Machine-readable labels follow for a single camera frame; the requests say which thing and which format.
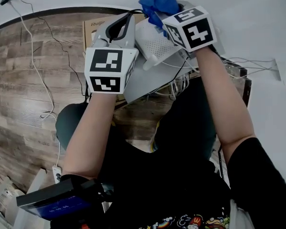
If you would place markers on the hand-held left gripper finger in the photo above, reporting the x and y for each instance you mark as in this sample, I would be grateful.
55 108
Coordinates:
131 30
104 31

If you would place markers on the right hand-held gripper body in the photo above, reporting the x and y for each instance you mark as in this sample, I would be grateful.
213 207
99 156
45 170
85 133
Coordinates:
195 30

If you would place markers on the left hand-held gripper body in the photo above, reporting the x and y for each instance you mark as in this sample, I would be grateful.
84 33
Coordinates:
106 63

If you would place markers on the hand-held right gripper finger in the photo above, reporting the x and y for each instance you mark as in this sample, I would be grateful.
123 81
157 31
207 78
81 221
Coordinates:
160 16

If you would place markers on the white router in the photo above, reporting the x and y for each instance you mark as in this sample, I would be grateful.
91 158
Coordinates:
152 44

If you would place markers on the person's right forearm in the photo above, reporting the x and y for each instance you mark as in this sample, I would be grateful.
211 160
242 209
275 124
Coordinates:
224 104

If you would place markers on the person's left forearm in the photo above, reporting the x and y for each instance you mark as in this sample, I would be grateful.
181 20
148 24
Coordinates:
90 132

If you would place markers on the brown cardboard box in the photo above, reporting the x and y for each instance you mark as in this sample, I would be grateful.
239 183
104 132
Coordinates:
90 36

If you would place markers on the grey metal shelf plate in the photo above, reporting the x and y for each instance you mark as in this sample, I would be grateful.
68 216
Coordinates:
147 80

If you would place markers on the person's right leg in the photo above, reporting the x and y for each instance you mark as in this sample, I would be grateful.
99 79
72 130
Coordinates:
188 118

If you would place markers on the white power strip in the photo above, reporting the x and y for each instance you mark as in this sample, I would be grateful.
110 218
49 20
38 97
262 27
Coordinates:
56 173

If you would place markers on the black device with blue screen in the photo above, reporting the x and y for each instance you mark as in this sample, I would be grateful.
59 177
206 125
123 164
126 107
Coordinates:
54 199

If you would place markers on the person's black printed shirt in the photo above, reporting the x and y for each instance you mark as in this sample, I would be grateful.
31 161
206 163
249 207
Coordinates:
181 190

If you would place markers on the white plastic rack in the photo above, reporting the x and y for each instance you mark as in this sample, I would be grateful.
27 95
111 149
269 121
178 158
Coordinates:
19 199

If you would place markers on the white wall box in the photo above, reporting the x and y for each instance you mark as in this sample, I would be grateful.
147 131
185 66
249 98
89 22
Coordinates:
284 73

